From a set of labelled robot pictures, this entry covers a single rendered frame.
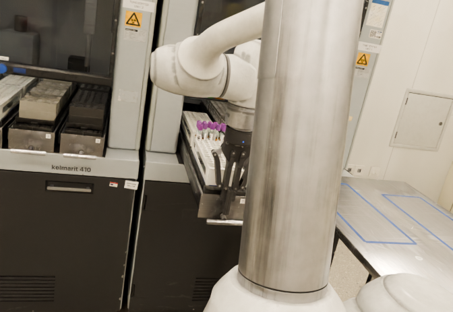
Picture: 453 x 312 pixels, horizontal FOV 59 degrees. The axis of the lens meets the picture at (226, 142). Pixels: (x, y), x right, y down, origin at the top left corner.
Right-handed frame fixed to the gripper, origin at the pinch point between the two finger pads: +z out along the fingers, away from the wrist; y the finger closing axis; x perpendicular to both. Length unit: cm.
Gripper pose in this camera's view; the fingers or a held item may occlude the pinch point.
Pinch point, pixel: (226, 200)
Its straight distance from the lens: 106.4
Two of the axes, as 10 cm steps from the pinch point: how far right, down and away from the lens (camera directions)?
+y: -9.6, -1.0, -2.6
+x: 2.2, 3.2, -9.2
